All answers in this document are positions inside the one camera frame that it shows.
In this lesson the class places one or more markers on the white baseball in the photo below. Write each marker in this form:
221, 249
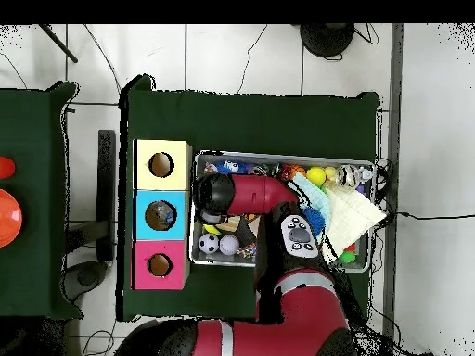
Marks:
229, 245

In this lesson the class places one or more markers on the cream yellow knitted cloth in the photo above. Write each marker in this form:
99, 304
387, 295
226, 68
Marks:
352, 219

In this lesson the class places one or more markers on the small orange basketball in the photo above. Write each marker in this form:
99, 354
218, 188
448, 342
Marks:
295, 172

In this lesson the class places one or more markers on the black upright panel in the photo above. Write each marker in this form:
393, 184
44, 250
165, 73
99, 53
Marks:
107, 193

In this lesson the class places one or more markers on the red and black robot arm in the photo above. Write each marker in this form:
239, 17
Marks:
260, 297

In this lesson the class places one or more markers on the plain blue spiky ball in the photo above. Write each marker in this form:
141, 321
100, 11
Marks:
315, 221

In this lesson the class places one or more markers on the dark green side table cloth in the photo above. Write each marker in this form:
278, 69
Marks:
37, 282

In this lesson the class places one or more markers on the wooden box with three holes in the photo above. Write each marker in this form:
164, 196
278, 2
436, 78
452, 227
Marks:
162, 222

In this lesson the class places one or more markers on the grey round floor base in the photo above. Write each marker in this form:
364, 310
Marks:
87, 276

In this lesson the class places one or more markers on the crushed shiny silver can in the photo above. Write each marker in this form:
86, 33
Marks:
346, 175

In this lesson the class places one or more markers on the shallow clear mesh bin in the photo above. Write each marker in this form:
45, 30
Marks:
223, 261

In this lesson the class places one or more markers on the small red object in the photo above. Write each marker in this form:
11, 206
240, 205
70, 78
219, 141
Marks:
5, 167

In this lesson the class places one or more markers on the pale blue waffle cloth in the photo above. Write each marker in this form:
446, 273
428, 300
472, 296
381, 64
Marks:
312, 194

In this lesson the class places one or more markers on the small soccer ball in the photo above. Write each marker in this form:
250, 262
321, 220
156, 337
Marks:
209, 243

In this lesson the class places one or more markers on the blue spiky ball with eyes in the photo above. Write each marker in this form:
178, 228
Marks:
231, 167

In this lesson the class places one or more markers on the orange disc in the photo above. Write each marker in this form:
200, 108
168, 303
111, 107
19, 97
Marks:
9, 219

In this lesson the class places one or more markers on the black round stand base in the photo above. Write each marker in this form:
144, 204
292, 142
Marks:
326, 38

